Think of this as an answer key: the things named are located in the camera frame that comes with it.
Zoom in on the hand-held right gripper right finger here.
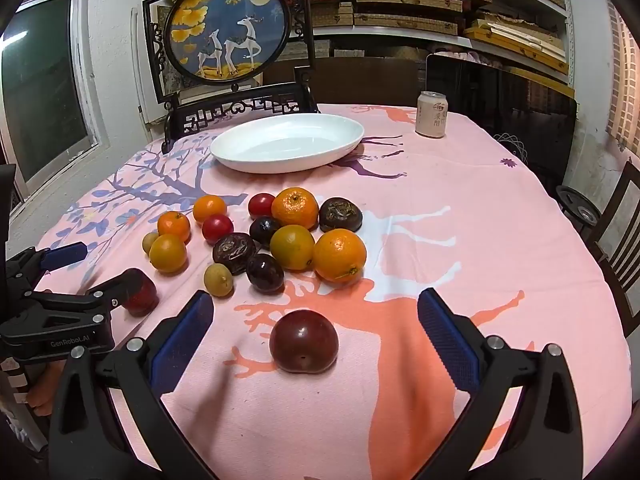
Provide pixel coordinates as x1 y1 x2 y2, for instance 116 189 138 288
416 287 586 480

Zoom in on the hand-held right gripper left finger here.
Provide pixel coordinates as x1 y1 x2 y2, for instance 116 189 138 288
47 290 221 480

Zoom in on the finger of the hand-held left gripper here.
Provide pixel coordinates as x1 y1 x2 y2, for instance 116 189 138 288
5 241 89 293
22 268 147 323

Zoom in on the small orange kumquat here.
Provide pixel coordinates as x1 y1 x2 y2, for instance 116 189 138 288
192 195 228 224
149 234 189 274
157 211 192 243

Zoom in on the large dark red plum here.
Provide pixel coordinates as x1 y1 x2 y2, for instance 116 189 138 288
269 309 340 374

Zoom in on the bumpy orange tangerine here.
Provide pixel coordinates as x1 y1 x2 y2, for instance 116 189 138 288
271 187 320 228

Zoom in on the white oval plate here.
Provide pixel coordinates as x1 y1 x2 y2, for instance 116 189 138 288
209 113 365 175

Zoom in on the person's left hand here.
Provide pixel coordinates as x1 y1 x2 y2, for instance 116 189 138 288
25 359 68 418

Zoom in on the pink printed tablecloth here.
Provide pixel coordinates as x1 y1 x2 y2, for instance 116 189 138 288
30 104 633 480

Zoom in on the small dark purple plum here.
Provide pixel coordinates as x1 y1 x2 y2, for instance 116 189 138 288
249 216 282 247
245 253 285 293

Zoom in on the large smooth orange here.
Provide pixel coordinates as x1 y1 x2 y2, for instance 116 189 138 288
313 228 368 283

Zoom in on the yellow-orange tangerine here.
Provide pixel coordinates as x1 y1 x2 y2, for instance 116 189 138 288
270 224 316 271

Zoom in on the white framed window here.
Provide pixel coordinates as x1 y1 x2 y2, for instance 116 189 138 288
0 0 112 202

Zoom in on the black round stool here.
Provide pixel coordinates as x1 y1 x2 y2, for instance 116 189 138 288
555 185 603 233

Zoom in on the dark wooden chair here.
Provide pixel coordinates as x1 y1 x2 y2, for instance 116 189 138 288
594 160 640 342

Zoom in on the pale pink drink can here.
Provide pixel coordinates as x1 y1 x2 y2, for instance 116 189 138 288
415 91 449 139

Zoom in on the black flat screen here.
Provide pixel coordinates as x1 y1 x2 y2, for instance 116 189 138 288
425 54 578 186

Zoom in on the brown wooden panel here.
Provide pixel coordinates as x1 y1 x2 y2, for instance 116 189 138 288
262 56 427 107

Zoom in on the round deer screen black frame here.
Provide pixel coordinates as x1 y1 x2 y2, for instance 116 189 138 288
142 0 321 155

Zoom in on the white wall shelf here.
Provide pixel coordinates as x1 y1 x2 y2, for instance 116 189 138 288
172 0 576 88

